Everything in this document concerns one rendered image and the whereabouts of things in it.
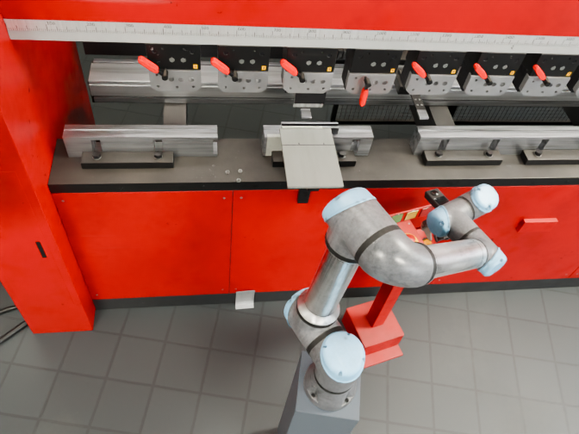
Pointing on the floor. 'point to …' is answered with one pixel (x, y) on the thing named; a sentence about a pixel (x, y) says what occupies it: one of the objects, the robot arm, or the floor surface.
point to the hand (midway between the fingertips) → (424, 226)
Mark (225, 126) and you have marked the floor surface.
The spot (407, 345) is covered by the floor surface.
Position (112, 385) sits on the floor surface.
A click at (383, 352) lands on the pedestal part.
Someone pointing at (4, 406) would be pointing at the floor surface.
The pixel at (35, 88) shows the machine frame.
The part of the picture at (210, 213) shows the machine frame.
